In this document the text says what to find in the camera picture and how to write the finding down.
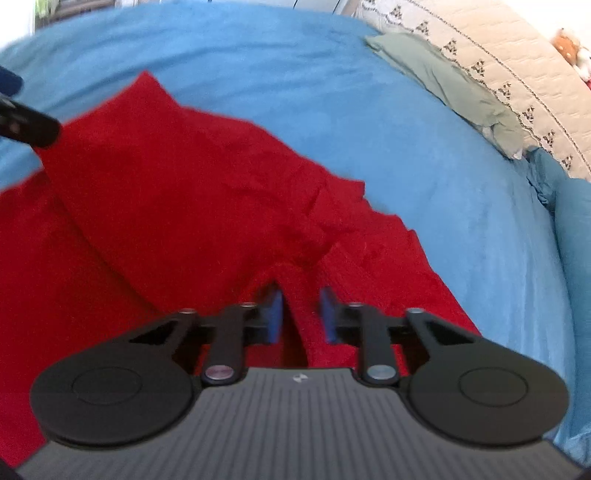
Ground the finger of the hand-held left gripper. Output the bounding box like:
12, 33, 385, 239
0, 65, 62, 149

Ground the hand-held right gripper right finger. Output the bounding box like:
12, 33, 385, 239
320, 286, 483, 387

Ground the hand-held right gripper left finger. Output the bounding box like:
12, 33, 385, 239
128, 285, 284, 386

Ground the red garment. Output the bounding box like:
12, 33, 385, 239
0, 70, 483, 468

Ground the blue blanket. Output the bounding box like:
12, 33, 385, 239
0, 0, 583, 446

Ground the blue pillow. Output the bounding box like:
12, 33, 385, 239
526, 147, 591, 464

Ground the green cloth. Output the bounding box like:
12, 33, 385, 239
365, 32, 528, 160

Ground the beige quilted bedspread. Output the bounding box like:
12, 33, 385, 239
353, 0, 591, 181

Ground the stuffed toy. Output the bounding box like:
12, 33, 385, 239
550, 28, 591, 83

